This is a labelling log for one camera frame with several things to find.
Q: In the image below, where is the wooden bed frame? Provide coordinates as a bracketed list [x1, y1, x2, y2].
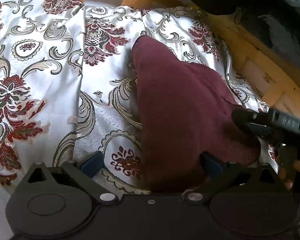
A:
[0, 0, 300, 123]

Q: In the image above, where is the person's right hand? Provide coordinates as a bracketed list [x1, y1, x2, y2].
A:
[276, 145, 300, 191]

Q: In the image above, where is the maroon knit garment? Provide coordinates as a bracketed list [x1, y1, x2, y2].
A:
[132, 36, 261, 193]

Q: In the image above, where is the black jacket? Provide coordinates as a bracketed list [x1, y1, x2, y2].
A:
[191, 0, 300, 70]

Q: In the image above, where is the floral white bedspread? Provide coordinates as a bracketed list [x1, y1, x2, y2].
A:
[0, 0, 269, 239]

